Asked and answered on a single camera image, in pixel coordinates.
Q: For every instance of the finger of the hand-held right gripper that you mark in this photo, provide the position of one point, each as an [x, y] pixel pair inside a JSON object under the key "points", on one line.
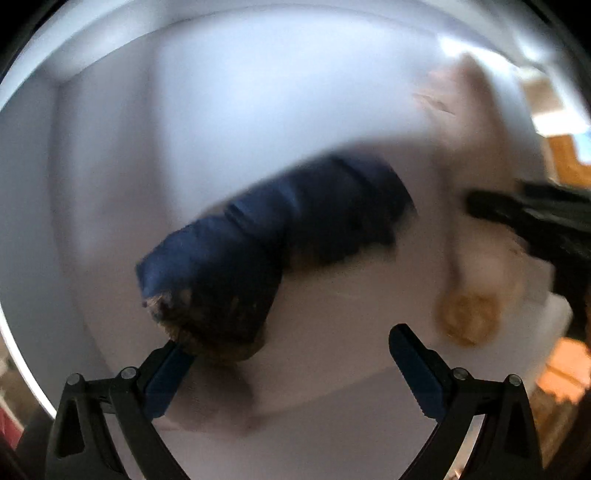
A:
{"points": [[508, 210]]}

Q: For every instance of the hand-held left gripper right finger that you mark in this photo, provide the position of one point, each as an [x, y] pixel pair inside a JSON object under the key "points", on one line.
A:
{"points": [[415, 364]]}

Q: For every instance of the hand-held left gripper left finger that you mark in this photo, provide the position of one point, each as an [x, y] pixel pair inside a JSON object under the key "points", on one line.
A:
{"points": [[168, 383]]}

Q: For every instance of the beige sock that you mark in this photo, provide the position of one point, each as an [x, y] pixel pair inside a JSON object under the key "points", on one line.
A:
{"points": [[480, 277]]}

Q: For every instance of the dark blue sock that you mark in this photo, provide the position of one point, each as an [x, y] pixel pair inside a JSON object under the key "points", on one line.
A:
{"points": [[277, 230]]}

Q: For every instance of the white drawer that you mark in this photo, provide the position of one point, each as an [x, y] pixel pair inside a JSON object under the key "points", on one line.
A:
{"points": [[231, 115]]}

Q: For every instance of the wooden door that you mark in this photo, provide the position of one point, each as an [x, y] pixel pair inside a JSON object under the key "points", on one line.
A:
{"points": [[568, 157]]}

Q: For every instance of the wicker chair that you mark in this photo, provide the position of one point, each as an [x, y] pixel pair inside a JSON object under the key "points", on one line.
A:
{"points": [[554, 429]]}

